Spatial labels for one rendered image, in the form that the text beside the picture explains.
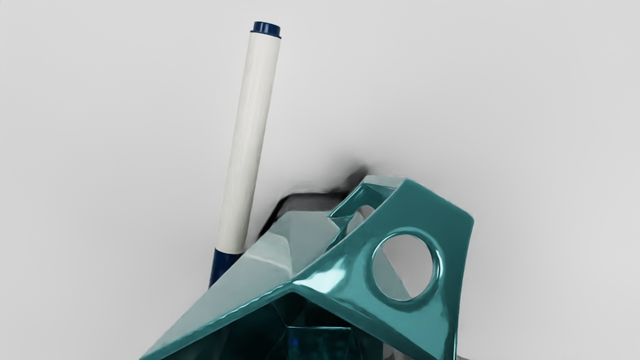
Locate white marker pen blue cap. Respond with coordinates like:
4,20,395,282
208,21,282,289

